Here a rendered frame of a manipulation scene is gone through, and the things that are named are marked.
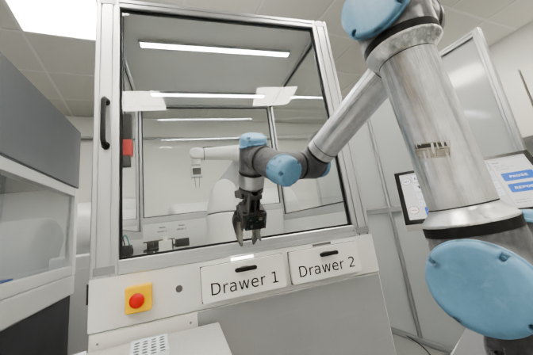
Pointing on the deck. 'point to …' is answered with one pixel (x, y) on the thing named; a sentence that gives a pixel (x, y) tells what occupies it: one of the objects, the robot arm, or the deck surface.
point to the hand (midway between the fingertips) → (247, 239)
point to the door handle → (103, 122)
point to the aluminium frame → (104, 265)
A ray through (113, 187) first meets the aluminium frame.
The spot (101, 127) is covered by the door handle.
